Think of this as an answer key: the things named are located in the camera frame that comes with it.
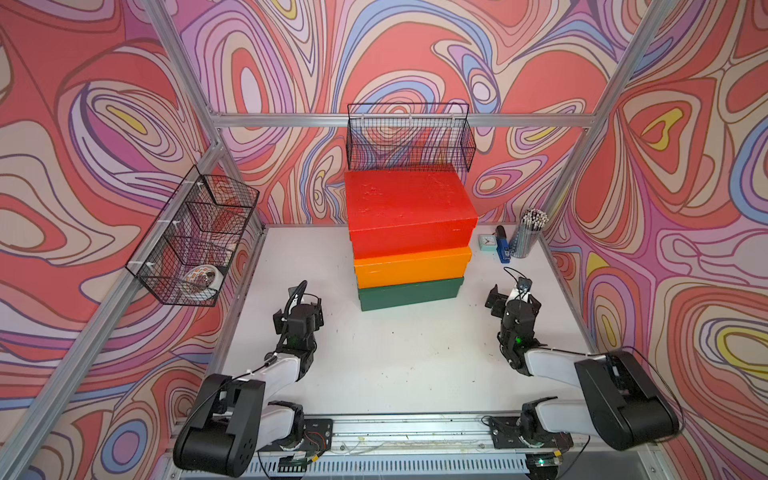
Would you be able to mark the tape roll in basket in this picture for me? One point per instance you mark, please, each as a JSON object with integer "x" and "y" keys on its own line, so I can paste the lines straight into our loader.
{"x": 201, "y": 283}

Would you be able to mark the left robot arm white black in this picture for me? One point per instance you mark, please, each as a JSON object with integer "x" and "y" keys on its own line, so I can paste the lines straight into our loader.
{"x": 234, "y": 417}

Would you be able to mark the black wire basket back wall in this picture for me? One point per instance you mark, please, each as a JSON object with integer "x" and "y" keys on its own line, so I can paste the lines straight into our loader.
{"x": 410, "y": 136}

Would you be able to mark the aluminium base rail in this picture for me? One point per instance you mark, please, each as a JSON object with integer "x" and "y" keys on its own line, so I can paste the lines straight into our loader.
{"x": 445, "y": 446}

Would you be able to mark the green shoebox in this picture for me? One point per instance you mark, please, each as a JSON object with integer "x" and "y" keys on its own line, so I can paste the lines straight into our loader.
{"x": 408, "y": 294}

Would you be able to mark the black wire basket left wall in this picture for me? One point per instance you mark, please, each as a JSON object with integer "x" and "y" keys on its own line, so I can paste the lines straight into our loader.
{"x": 203, "y": 223}

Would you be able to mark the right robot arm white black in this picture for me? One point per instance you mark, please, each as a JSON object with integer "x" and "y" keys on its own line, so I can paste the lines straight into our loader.
{"x": 620, "y": 403}

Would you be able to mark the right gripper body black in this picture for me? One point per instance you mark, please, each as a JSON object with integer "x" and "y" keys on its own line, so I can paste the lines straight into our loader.
{"x": 504, "y": 339}

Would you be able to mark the metal cup of pencils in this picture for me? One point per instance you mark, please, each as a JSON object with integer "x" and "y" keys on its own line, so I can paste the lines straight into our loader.
{"x": 530, "y": 226}

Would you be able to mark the orange shoebox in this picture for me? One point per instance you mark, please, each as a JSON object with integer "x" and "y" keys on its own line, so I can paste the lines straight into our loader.
{"x": 391, "y": 270}

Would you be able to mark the blue stapler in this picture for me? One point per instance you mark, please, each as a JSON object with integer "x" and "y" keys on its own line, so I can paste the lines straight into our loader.
{"x": 502, "y": 244}

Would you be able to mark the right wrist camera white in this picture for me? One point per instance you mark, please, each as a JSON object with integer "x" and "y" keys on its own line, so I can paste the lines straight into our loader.
{"x": 522, "y": 289}

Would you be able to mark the black wire basket wall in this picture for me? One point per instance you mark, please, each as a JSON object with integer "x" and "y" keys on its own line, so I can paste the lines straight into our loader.
{"x": 203, "y": 223}
{"x": 410, "y": 136}

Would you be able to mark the small teal box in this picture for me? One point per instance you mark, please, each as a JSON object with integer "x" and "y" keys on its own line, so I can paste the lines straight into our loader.
{"x": 487, "y": 242}

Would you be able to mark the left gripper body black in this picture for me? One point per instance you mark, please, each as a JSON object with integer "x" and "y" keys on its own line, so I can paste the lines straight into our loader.
{"x": 316, "y": 319}

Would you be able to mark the red shoebox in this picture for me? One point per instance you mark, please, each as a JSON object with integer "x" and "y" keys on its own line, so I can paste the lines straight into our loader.
{"x": 393, "y": 212}

